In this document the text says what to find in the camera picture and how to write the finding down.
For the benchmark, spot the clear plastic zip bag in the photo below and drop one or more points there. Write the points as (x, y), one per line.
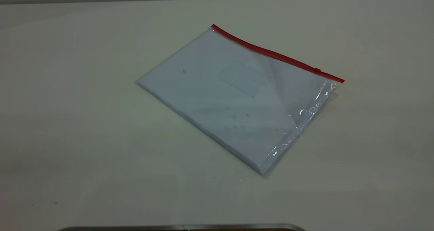
(237, 102)

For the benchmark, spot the white paper sheets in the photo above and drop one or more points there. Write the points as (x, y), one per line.
(210, 88)

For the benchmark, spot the grey metal rim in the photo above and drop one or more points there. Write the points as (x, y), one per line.
(183, 227)

